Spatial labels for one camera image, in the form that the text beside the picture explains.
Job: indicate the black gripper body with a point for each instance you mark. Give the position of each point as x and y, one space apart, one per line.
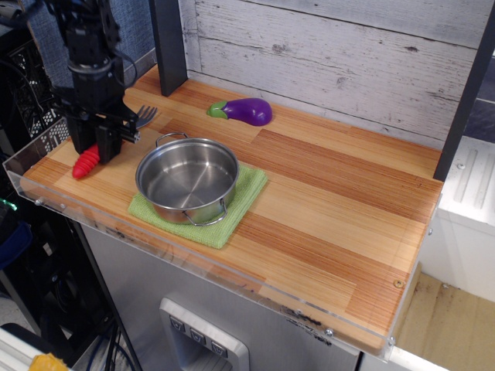
99 90

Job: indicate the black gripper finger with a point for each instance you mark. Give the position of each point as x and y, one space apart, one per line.
109 143
82 131

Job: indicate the red handled metal fork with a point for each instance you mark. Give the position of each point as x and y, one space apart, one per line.
88 160

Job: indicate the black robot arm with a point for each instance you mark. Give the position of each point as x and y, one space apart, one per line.
89 32

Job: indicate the green cloth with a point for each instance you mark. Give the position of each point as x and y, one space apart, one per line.
249 185

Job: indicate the black plastic crate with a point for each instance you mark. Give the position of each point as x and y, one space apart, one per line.
28 103

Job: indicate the clear acrylic table guard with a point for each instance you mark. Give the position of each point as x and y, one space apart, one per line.
330 243

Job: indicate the blue fabric panel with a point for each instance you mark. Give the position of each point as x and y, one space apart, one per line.
135 30

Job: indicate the stainless steel pot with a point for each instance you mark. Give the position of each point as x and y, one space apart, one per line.
188 180

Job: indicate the purple toy eggplant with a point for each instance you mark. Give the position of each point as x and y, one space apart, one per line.
253 111

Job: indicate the silver toy fridge front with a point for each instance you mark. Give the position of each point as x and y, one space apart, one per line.
137 282

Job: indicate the white toy sink unit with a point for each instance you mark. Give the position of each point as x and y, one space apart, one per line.
458 248

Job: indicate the dark grey left post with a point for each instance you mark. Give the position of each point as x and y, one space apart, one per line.
169 44

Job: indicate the dark grey post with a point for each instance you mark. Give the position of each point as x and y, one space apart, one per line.
473 84
169 44

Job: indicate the dark grey right post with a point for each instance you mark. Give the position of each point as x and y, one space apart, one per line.
473 84

